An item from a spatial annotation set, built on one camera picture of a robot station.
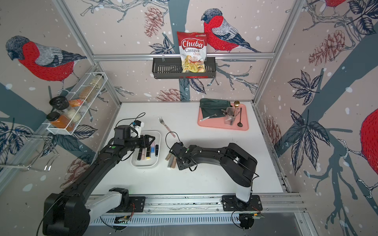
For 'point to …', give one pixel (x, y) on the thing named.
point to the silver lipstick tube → (171, 161)
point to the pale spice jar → (97, 81)
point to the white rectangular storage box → (155, 157)
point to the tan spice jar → (86, 93)
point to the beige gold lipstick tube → (168, 156)
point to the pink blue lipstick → (152, 148)
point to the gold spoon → (236, 104)
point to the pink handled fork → (162, 121)
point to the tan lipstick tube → (173, 164)
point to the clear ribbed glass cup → (230, 115)
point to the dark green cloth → (210, 106)
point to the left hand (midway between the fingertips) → (153, 135)
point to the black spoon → (240, 124)
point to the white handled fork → (208, 117)
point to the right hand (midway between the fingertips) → (182, 164)
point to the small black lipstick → (156, 150)
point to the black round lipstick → (140, 154)
